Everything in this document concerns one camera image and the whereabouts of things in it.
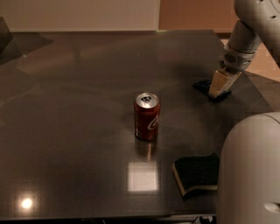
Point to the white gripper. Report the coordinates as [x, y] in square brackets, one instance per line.
[235, 61]

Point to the blue rxbar blueberry wrapper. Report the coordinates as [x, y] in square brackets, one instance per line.
[204, 85]

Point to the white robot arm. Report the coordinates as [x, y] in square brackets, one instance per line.
[249, 175]

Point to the red coke can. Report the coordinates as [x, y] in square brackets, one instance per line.
[146, 116]

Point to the green yellow sponge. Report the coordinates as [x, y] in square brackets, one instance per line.
[196, 173]

